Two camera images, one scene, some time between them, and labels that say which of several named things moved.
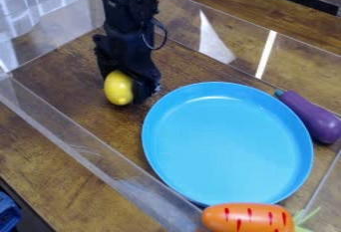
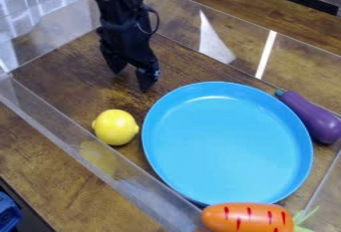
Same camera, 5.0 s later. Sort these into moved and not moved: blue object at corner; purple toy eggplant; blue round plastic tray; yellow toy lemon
Moved: yellow toy lemon
Not moved: purple toy eggplant; blue object at corner; blue round plastic tray
